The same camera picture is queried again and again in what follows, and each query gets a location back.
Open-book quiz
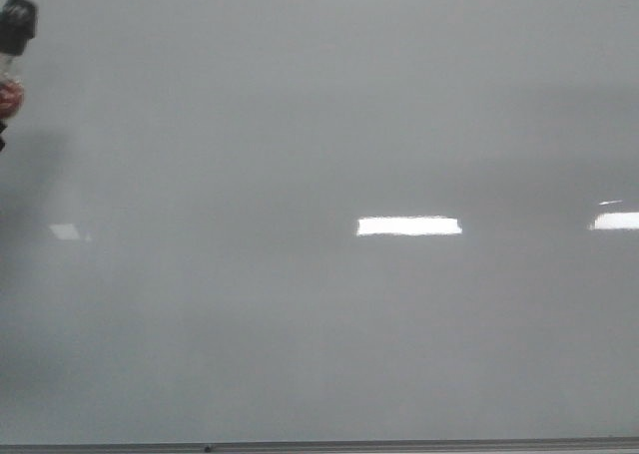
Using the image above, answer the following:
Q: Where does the white whiteboard with aluminium frame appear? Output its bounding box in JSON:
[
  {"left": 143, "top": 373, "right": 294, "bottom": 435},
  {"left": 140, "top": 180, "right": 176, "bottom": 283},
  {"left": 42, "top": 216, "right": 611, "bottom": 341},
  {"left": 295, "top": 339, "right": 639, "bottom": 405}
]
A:
[{"left": 1, "top": 0, "right": 638, "bottom": 444}]

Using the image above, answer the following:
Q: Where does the white black whiteboard marker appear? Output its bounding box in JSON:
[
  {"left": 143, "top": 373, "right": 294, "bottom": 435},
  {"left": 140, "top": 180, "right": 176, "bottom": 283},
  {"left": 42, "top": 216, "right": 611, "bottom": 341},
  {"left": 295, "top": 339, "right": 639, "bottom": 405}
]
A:
[{"left": 1, "top": 0, "right": 39, "bottom": 150}]

